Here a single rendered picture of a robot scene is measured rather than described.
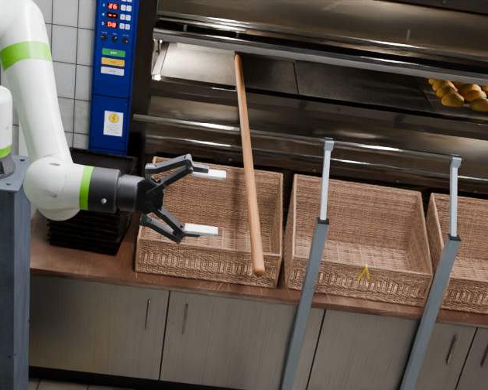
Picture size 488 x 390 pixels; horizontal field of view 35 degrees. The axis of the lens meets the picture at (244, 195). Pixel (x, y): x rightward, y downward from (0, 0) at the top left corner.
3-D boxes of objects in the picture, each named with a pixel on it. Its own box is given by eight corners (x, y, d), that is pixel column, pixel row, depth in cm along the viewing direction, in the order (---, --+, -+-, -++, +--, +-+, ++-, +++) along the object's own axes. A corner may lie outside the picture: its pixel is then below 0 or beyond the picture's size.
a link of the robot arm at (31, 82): (-2, 66, 172) (49, 55, 173) (9, 83, 183) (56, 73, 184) (35, 220, 165) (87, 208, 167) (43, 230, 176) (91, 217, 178)
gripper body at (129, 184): (123, 165, 162) (166, 171, 163) (120, 201, 166) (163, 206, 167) (118, 182, 156) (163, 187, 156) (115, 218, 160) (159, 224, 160)
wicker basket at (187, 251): (146, 211, 338) (152, 154, 325) (273, 227, 341) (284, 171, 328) (132, 272, 295) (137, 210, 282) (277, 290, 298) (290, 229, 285)
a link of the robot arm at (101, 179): (85, 220, 158) (87, 180, 154) (95, 193, 168) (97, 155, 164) (115, 224, 158) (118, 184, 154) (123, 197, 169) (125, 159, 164)
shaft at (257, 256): (263, 278, 197) (266, 269, 196) (252, 278, 197) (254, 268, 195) (240, 61, 347) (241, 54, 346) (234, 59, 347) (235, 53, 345)
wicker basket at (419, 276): (282, 227, 342) (292, 172, 329) (407, 244, 344) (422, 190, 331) (283, 289, 299) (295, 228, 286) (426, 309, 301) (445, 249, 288)
